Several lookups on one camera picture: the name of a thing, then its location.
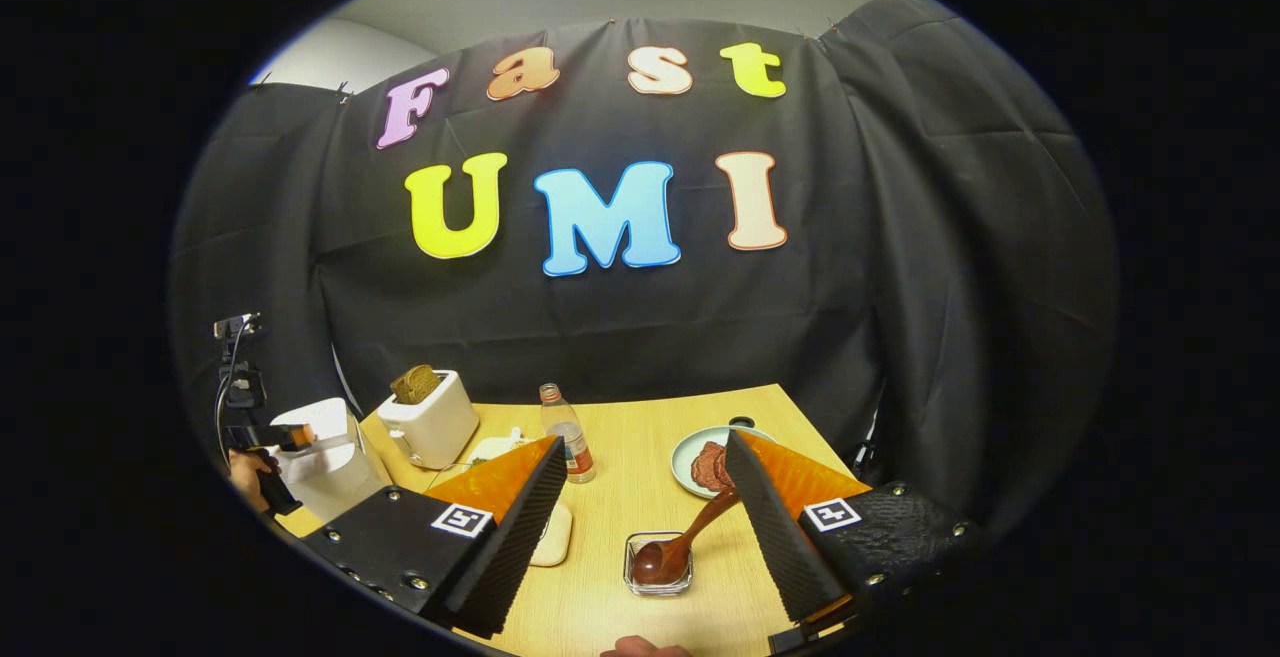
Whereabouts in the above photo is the clear tray of white rice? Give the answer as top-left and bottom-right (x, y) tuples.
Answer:
(527, 501), (574, 569)

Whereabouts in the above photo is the pale green plate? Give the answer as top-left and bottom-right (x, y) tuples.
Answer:
(670, 424), (777, 501)

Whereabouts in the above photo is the clear square chopstick holder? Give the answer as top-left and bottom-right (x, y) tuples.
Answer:
(623, 530), (695, 598)

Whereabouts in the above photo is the brown wooden spoon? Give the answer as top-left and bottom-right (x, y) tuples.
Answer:
(631, 486), (742, 587)

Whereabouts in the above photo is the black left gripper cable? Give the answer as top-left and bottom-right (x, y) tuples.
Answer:
(214, 321), (253, 470)

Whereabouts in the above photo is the white rice cooker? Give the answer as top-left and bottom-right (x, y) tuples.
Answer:
(268, 397), (394, 524)

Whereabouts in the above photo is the black backdrop cloth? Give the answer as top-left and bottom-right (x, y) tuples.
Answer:
(170, 0), (1119, 538)

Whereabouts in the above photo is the brown bread slice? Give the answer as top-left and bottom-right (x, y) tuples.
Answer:
(389, 363), (443, 406)

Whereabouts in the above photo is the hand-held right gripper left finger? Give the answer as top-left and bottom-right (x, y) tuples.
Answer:
(300, 435), (566, 640)

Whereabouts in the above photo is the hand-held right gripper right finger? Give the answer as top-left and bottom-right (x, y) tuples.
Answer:
(725, 429), (987, 654)

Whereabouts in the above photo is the clear plastic bottle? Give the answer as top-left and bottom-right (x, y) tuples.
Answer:
(539, 382), (598, 485)

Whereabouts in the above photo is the white toaster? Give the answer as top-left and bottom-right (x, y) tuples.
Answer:
(376, 368), (481, 472)

